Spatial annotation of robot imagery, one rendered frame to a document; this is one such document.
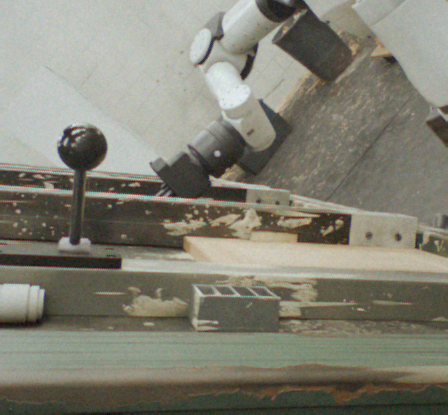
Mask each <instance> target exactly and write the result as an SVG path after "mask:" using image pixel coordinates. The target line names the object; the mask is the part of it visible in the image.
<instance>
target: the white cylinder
mask: <svg viewBox="0 0 448 415"><path fill-rule="evenodd" d="M43 304H44V290H39V286H32V287H30V286H29V285H23V284H4V285H3V286H1V284H0V323H26V321H28V322H36V320H37V319H42V314H43Z"/></svg>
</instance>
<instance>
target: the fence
mask: <svg viewBox="0 0 448 415"><path fill-rule="evenodd" d="M0 284H1V286H3V285H4V284H23V285H29V286H30V287H32V286H39V290H44V304H43V314H42V315H76V316H138V317H188V314H189V303H190V292H191V284H213V285H244V286H266V288H267V289H268V290H269V291H271V292H272V293H273V294H275V295H276V296H277V297H281V300H280V311H279V319H322V320H383V321H445V322H448V273H441V272H417V271H394V270H370V269H348V268H325V267H301V266H279V265H256V264H232V263H209V262H187V261H163V260H140V259H122V261H121V268H120V269H100V268H74V267H47V266H21V265H0Z"/></svg>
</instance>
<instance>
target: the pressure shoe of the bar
mask: <svg viewBox="0 0 448 415"><path fill-rule="evenodd" d="M296 239H297V233H291V232H275V231H258V230H250V240H257V241H274V242H292V243H296Z"/></svg>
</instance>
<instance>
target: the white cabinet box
mask: <svg viewBox="0 0 448 415"><path fill-rule="evenodd" d="M78 122H85V123H90V124H92V125H94V126H96V127H97V128H99V129H100V130H101V131H102V132H103V134H104V135H105V137H106V140H107V144H108V151H107V155H106V157H105V159H104V161H103V162H102V163H101V165H99V166H98V167H97V168H95V169H93V170H96V171H108V172H120V173H131V174H143V175H155V176H158V175H157V174H156V173H155V172H154V171H153V169H152V168H151V167H150V164H149V162H151V161H152V162H153V161H155V160H156V159H157V158H158V157H161V158H162V159H163V160H164V161H165V162H166V161H167V160H169V159H167V158H166V157H165V156H163V155H162V154H161V153H160V152H158V150H157V149H156V148H154V147H153V146H152V145H149V144H148V143H147V142H145V141H144V140H143V139H141V138H140V137H139V136H138V135H136V134H135V133H134V132H132V131H131V130H130V129H129V128H127V127H126V126H125V125H124V124H122V123H121V122H120V121H119V120H118V119H117V118H116V117H114V116H113V115H112V114H110V113H109V112H108V111H107V110H105V109H104V108H103V107H101V106H99V105H98V104H96V103H95V102H94V101H93V100H91V99H90V98H89V97H87V96H86V95H85V94H84V93H82V92H81V91H80V90H78V89H77V88H76V87H75V86H74V85H73V84H72V83H70V82H69V81H68V80H67V79H65V78H64V77H63V76H62V75H60V74H59V73H58V72H56V71H55V70H54V69H53V68H50V67H48V66H45V65H41V66H40V67H39V69H38V70H37V71H36V73H35V74H34V75H33V76H32V78H31V79H30V80H29V81H28V83H27V84H26V87H25V88H24V89H23V90H22V92H21V93H20V94H19V95H18V97H16V98H15V100H14V101H13V102H12V103H11V105H10V106H9V107H8V108H7V110H6V111H5V112H4V114H3V115H2V116H1V117H0V125H1V126H3V127H4V128H6V129H7V130H8V131H10V132H11V133H12V134H14V135H15V136H17V137H18V138H21V139H22V140H23V141H25V142H26V143H27V144H29V145H30V146H32V147H33V149H35V150H36V151H37V152H39V153H40V154H41V155H43V156H44V157H46V158H47V159H48V160H50V161H51V162H52V163H54V164H55V165H56V166H58V167H60V168H69V167H67V166H66V165H65V164H64V163H63V162H62V161H61V159H60V157H59V155H58V152H57V141H58V138H59V136H60V134H61V133H62V131H63V130H64V129H65V128H66V127H68V126H69V125H72V124H74V123H78Z"/></svg>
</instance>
